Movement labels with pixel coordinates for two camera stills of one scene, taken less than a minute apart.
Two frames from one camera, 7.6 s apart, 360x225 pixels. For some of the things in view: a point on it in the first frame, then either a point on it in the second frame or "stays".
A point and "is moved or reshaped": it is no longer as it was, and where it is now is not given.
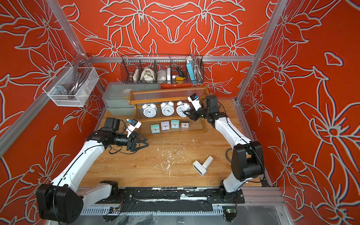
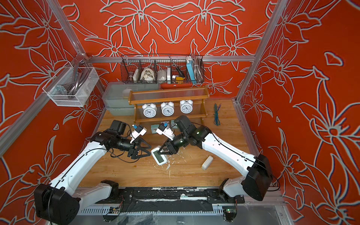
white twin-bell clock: (182, 107) is moved or reshaped
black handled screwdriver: (179, 71) stays
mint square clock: (175, 123) stays
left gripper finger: (146, 145) → (140, 156)
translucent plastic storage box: (116, 94) stays
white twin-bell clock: (167, 108) stays
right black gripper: (193, 114) → (170, 147)
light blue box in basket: (190, 68) stays
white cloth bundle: (147, 75) stays
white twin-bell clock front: (149, 110) stays
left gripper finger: (137, 135) → (140, 139)
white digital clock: (199, 168) → (160, 159)
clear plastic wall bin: (72, 86) stays
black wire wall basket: (151, 69) stays
